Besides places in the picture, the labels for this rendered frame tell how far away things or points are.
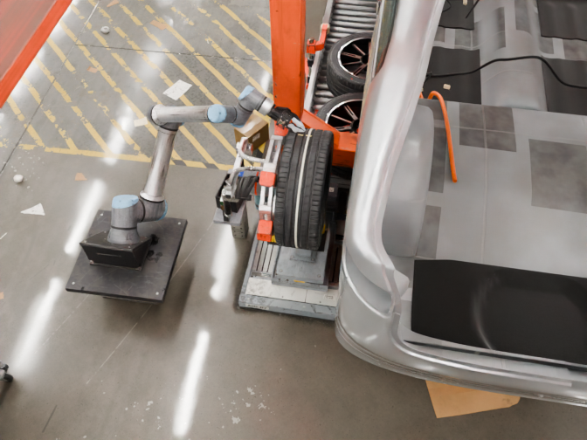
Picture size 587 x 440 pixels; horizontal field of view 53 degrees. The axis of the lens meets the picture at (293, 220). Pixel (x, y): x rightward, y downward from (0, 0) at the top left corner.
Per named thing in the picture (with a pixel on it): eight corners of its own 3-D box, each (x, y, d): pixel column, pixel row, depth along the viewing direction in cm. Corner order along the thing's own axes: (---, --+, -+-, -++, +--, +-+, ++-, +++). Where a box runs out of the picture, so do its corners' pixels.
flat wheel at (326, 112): (415, 177, 405) (421, 154, 386) (321, 187, 400) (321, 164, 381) (393, 111, 444) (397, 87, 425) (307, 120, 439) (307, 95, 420)
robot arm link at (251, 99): (239, 96, 308) (248, 80, 303) (259, 109, 310) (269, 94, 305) (235, 102, 300) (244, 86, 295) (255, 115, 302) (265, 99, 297)
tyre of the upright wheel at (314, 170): (317, 218, 280) (335, 106, 308) (269, 212, 282) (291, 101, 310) (317, 268, 340) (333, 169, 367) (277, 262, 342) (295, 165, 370)
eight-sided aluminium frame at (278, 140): (273, 252, 332) (269, 192, 288) (261, 250, 333) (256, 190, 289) (289, 180, 364) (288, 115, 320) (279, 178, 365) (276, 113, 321)
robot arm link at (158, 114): (136, 104, 332) (219, 100, 290) (155, 105, 342) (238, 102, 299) (137, 124, 334) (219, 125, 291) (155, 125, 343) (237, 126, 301)
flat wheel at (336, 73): (316, 62, 478) (317, 37, 459) (393, 50, 487) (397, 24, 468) (339, 117, 440) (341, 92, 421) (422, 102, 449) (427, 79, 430)
